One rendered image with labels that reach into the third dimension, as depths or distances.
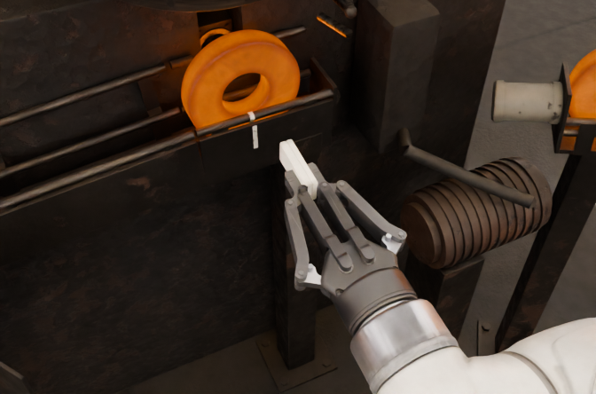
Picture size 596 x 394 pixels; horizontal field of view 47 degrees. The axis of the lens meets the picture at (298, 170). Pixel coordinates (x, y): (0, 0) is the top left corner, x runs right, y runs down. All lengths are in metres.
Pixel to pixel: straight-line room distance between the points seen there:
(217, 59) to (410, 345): 0.41
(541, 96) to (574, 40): 1.41
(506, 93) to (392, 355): 0.49
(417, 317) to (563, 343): 0.14
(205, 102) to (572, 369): 0.51
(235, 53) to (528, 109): 0.42
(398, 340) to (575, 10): 2.04
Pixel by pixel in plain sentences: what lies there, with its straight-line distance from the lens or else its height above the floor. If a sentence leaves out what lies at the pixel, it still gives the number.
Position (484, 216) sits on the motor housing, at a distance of 1.06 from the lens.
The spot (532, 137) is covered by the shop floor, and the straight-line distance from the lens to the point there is 2.00.
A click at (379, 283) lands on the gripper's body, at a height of 0.77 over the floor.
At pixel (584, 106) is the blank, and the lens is 1.02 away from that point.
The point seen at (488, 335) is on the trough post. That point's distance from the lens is 1.55.
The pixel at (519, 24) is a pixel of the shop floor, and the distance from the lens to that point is 2.43.
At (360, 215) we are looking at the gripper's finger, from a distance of 0.73.
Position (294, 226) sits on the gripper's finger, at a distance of 0.71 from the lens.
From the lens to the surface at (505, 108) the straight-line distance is 1.00.
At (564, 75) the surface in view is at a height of 0.72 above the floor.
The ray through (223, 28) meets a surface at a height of 0.76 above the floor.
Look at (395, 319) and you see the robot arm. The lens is 0.63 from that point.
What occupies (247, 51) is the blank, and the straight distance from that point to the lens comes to 0.84.
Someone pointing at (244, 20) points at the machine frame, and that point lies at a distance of 0.92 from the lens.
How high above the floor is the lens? 1.30
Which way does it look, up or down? 46 degrees down
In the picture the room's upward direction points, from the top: straight up
